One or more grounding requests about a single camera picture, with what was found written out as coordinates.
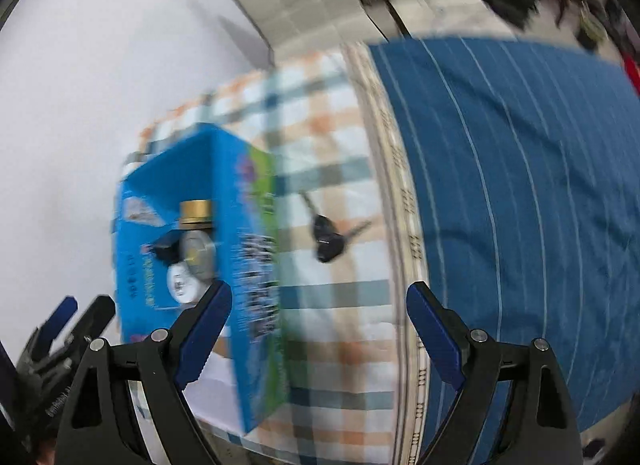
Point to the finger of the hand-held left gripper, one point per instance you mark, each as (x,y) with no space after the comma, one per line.
(97,315)
(57,320)

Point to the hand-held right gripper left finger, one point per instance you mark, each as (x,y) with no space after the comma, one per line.
(202,340)

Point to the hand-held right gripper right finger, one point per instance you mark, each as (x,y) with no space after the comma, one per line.
(435,340)

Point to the white round tin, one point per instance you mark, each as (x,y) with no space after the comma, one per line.
(180,286)

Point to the blue cardboard box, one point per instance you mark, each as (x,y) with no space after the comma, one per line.
(250,295)

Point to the silver metal tin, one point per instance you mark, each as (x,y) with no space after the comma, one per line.
(197,251)

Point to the grey charger block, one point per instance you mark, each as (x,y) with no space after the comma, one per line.
(167,247)

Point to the round metal lid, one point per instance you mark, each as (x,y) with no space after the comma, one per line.
(196,212)

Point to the black car keys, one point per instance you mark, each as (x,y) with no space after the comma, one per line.
(327,240)

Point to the plaid and blue striped tablecloth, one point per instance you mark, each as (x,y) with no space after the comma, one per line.
(500,195)

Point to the red cloth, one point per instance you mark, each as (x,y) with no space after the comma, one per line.
(632,70)

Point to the dark trash bin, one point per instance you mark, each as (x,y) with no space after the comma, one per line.
(592,27)

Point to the white quilted chair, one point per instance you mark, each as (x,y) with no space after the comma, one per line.
(300,0)

